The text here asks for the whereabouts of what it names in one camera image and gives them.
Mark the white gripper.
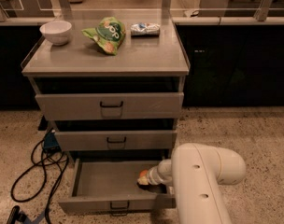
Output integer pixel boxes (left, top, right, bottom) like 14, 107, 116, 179
137, 166, 163, 186

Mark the black floor cable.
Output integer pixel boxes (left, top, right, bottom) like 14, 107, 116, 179
10, 138, 70, 224

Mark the grey bottom drawer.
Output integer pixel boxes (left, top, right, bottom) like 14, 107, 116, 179
59, 159, 176, 214

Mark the black tool on floor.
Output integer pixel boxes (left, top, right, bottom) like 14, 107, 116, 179
7, 205, 27, 224

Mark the grey drawer cabinet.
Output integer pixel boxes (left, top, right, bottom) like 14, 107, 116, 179
21, 8, 191, 217

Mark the grey middle drawer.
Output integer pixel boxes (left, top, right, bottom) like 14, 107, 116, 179
55, 130, 177, 151

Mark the grey drawer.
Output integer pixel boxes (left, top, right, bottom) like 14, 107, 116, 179
55, 130, 177, 151
59, 159, 176, 214
35, 92, 183, 120

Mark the blue power box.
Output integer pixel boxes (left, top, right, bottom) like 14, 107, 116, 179
43, 132, 59, 151

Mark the green chip bag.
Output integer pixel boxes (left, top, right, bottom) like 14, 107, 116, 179
81, 17, 126, 55

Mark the grey top drawer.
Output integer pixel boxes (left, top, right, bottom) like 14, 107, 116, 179
35, 92, 183, 120

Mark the orange fruit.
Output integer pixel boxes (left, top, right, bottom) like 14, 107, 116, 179
139, 170, 148, 177

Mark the white ceramic bowl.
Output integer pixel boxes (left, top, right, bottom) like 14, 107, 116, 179
39, 21, 72, 46

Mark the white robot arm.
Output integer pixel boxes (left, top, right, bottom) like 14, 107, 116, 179
137, 143, 246, 224

